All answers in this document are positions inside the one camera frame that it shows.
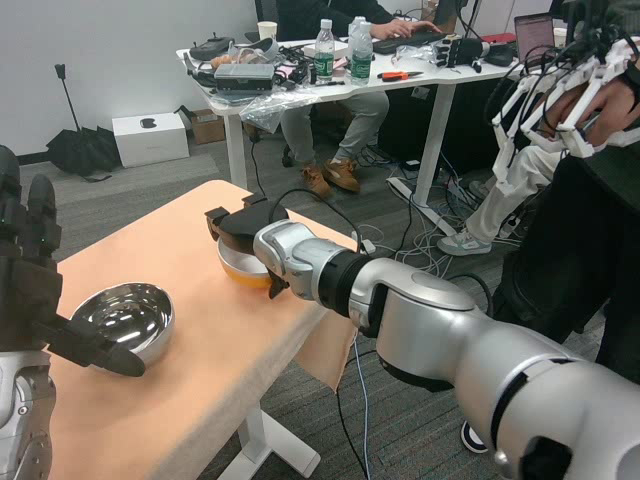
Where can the folded black umbrella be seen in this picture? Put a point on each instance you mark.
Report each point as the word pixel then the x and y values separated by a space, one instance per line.
pixel 82 150

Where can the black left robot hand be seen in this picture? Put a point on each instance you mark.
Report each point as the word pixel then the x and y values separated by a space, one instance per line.
pixel 25 300

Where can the black rounded device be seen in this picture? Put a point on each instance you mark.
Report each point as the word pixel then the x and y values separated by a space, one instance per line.
pixel 500 55

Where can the seated person in black sweater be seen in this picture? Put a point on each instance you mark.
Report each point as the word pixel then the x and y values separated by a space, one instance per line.
pixel 360 115

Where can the white table leg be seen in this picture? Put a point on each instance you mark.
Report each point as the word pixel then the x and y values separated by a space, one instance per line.
pixel 262 440

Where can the open laptop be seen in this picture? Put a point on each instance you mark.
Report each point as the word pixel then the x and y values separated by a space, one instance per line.
pixel 535 37

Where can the black computer monitor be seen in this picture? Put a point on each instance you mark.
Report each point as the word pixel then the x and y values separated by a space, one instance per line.
pixel 447 10

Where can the white exoskeleton glove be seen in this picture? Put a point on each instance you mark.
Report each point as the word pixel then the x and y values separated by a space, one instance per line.
pixel 585 135

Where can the person in beige trousers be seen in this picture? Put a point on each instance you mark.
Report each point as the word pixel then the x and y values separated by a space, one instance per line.
pixel 505 200

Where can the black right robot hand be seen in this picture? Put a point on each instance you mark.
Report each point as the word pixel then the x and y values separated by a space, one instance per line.
pixel 245 222

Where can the grey hard case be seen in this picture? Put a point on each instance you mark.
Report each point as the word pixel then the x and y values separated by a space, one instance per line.
pixel 244 78

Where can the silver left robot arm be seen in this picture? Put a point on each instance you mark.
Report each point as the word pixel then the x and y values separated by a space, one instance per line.
pixel 25 425

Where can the clear plastic bag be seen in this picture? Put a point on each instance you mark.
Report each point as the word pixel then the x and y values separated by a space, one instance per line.
pixel 280 107

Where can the white office desk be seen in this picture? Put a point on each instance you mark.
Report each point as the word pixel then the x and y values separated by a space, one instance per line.
pixel 400 87

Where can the white cardboard box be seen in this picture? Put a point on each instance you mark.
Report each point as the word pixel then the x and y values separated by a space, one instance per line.
pixel 150 142

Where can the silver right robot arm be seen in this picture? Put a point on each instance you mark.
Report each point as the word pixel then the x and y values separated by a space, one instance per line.
pixel 425 310

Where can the black remote controller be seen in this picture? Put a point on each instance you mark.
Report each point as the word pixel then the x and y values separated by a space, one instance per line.
pixel 212 49

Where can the black keyboard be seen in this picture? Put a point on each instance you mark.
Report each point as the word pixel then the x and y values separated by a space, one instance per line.
pixel 407 42

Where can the brown cardboard box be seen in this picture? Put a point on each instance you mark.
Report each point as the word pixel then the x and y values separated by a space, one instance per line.
pixel 207 127

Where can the operator in black clothes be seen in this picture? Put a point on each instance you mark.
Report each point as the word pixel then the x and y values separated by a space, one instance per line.
pixel 575 250

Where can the white paper cup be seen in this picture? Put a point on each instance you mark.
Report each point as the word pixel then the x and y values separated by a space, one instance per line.
pixel 267 31

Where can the black spare robot hand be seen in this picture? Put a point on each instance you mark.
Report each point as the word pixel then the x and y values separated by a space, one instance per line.
pixel 462 50

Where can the grey headset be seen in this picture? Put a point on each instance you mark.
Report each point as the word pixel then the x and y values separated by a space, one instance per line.
pixel 260 50

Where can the white and orange plastic bowl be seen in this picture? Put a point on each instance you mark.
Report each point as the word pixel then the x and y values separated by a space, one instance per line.
pixel 240 267

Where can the green label water bottle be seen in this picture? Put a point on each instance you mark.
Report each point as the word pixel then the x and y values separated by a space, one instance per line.
pixel 361 57
pixel 324 55

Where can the flat white box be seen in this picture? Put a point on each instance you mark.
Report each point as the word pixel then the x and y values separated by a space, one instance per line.
pixel 340 48

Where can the shiny steel bowl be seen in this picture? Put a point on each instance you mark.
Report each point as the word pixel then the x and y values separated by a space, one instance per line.
pixel 130 320

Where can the table with orange cloth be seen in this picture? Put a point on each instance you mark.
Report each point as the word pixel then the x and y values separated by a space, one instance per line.
pixel 215 340

